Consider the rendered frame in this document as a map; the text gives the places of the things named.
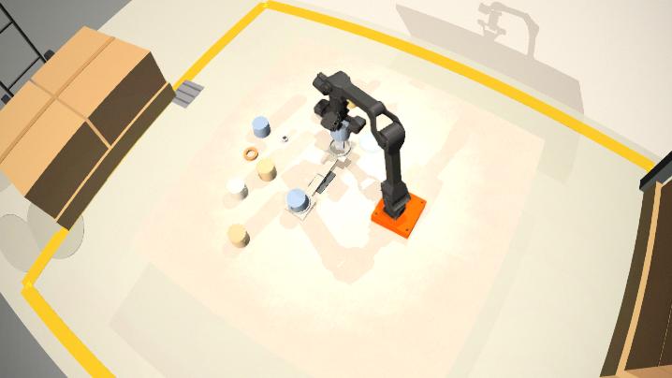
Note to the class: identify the tan cylinder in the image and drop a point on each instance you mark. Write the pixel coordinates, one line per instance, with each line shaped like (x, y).
(266, 169)
(238, 236)

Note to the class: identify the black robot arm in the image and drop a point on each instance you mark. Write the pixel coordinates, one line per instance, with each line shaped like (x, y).
(390, 139)

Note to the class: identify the orange ring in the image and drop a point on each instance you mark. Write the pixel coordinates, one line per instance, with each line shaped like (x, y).
(249, 149)

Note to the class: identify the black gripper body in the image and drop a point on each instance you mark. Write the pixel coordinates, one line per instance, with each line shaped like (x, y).
(356, 123)

